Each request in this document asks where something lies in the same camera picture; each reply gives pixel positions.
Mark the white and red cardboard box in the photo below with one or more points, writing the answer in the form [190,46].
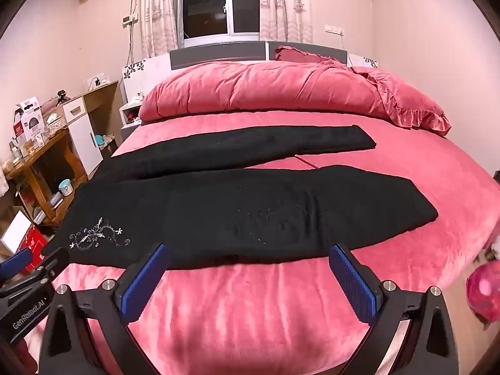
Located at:
[29,121]

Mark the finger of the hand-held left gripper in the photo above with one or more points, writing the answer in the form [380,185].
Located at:
[15,262]
[56,259]

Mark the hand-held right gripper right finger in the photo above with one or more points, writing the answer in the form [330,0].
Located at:
[355,285]

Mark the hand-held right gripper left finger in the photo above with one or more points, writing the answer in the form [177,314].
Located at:
[144,285]

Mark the pink ruffled pillow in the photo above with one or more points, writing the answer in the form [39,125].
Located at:
[402,101]

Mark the white nightstand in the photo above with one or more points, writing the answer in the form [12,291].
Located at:
[131,119]

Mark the wooden desk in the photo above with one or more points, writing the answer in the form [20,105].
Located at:
[47,152]

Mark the teal cup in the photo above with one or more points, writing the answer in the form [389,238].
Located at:
[65,188]

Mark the window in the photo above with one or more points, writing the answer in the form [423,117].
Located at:
[218,4]

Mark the black pants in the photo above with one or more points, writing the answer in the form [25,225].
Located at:
[234,211]

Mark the white floral headboard panel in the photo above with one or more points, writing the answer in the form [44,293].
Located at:
[370,63]
[132,70]

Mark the teal container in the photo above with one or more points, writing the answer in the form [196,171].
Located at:
[99,140]

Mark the patterned curtain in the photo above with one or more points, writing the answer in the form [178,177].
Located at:
[158,11]
[287,4]

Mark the white wall socket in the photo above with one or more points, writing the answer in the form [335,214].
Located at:
[131,19]
[97,81]
[334,30]

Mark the grey headboard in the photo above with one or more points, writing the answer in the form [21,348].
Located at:
[218,54]

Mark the pink bed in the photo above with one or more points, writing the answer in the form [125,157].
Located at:
[254,312]

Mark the white flat box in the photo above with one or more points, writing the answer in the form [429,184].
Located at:
[15,234]

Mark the wooden cabinet with white doors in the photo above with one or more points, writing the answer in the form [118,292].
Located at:
[84,132]

